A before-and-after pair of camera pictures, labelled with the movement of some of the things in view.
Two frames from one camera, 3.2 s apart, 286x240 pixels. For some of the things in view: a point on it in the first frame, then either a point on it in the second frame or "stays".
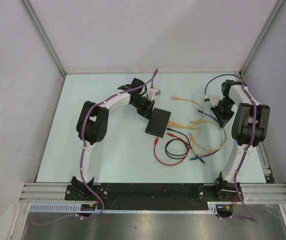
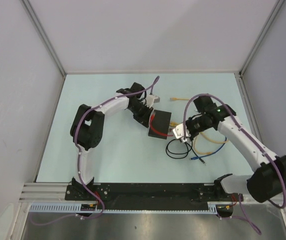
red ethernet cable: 156,141 to 153,129
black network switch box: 158,125 stays
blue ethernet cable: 200,157 stays
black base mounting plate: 156,197 stays
